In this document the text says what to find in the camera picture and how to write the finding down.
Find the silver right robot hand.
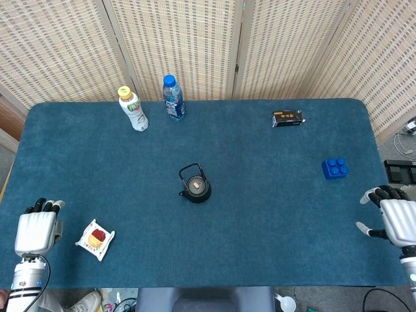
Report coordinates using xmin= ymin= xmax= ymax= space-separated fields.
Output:
xmin=356 ymin=185 xmax=416 ymax=248

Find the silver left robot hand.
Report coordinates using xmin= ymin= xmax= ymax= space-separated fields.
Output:
xmin=14 ymin=198 xmax=66 ymax=257

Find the black lid with orange knob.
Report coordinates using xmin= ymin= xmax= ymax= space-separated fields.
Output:
xmin=187 ymin=176 xmax=207 ymax=197

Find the black cast iron teapot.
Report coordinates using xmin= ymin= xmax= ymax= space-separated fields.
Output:
xmin=177 ymin=162 xmax=213 ymax=205

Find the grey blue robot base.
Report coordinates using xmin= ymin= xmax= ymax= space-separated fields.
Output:
xmin=135 ymin=286 xmax=276 ymax=312

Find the black floor box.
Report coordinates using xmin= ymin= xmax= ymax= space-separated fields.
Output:
xmin=383 ymin=159 xmax=416 ymax=185

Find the white snack packet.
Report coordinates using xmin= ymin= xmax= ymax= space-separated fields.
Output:
xmin=75 ymin=218 xmax=116 ymax=262

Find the blue toy building brick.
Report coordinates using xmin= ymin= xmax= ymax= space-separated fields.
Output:
xmin=321 ymin=157 xmax=350 ymax=181

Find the white sneaker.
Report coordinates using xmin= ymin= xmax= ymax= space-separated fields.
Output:
xmin=66 ymin=290 xmax=102 ymax=312

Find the colourful plastic bag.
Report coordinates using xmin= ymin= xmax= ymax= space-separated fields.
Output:
xmin=94 ymin=287 xmax=139 ymax=312

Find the brown wooden board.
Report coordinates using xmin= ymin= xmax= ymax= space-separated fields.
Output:
xmin=0 ymin=94 xmax=29 ymax=153

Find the white plastic scoop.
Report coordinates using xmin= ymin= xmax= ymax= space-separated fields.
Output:
xmin=275 ymin=293 xmax=297 ymax=312

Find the blue felt table cover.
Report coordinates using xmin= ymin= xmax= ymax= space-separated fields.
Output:
xmin=0 ymin=98 xmax=407 ymax=291

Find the black cardboard carton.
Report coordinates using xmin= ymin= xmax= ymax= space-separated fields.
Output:
xmin=271 ymin=109 xmax=307 ymax=129

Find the white drink bottle yellow cap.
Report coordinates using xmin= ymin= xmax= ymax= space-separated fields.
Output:
xmin=118 ymin=85 xmax=150 ymax=132

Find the blue drink bottle blue cap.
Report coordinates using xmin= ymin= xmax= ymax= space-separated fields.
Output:
xmin=162 ymin=74 xmax=187 ymax=122

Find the woven folding screen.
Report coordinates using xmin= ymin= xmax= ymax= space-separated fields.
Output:
xmin=0 ymin=0 xmax=416 ymax=144

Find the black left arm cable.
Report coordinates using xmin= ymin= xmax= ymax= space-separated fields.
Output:
xmin=24 ymin=254 xmax=52 ymax=312

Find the white floor cable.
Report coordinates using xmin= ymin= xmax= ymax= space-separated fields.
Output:
xmin=393 ymin=128 xmax=416 ymax=160

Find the black floor cable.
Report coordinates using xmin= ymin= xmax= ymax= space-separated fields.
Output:
xmin=363 ymin=288 xmax=413 ymax=312

